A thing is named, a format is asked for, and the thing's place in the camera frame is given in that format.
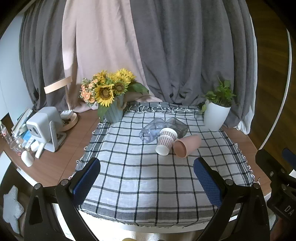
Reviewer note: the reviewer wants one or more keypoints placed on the stack of books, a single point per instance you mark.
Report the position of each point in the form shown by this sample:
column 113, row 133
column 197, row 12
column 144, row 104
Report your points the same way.
column 22, row 120

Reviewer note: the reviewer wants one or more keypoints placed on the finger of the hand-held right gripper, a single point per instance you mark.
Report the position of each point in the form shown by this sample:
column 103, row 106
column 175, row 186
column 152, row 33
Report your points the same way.
column 289, row 156

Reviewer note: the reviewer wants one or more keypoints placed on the pink cup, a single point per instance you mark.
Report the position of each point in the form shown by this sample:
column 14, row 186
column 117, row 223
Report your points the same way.
column 188, row 143

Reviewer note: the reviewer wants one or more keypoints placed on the sunflower bouquet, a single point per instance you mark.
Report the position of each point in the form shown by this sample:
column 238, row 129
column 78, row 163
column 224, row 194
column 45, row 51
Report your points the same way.
column 106, row 90

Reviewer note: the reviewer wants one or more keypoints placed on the white plant pot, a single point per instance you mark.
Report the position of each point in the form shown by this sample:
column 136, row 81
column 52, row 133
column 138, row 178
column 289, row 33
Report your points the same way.
column 215, row 117

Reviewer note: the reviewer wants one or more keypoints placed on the pink curtain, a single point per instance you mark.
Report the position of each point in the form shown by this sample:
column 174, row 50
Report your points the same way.
column 101, row 41

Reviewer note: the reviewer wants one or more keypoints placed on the blue ribbed vase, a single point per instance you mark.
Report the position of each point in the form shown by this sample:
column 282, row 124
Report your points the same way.
column 114, row 112

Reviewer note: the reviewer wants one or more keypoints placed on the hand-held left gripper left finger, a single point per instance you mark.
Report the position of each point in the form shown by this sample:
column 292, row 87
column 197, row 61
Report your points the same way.
column 86, row 179

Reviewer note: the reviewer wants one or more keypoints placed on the clear plastic bottle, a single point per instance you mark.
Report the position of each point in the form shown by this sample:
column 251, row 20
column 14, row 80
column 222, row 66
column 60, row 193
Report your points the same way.
column 5, row 133

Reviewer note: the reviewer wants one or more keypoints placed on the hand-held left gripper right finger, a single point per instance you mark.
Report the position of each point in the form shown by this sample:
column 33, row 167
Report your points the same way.
column 208, row 183

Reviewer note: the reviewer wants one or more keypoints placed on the white remote control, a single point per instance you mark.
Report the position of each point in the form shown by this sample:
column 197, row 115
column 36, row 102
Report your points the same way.
column 39, row 150

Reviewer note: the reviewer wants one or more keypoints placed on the dark transparent plastic cup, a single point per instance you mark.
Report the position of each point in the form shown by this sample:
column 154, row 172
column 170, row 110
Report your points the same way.
column 179, row 126

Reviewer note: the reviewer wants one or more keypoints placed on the grey striped star pillow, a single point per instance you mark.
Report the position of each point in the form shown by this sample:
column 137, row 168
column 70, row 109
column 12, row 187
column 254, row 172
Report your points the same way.
column 12, row 208

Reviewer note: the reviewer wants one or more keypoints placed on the grey curtain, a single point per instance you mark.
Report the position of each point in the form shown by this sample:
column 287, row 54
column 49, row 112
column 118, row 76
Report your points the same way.
column 44, row 58
column 189, row 51

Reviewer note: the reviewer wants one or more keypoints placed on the clear plastic cup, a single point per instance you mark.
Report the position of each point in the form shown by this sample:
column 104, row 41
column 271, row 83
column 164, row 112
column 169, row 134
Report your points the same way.
column 151, row 131

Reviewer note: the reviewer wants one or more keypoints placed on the green potted plant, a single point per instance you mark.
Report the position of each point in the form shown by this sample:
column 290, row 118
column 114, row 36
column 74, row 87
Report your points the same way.
column 222, row 93

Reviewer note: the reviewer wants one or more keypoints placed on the patterned paper cup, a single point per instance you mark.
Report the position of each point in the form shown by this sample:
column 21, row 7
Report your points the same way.
column 165, row 141

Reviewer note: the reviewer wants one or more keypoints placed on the white projector on stand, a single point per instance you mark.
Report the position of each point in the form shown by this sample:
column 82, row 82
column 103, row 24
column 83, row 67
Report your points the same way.
column 42, row 124

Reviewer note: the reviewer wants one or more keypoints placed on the checked grey white tablecloth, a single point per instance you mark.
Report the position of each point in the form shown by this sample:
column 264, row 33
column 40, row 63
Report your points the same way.
column 143, row 176

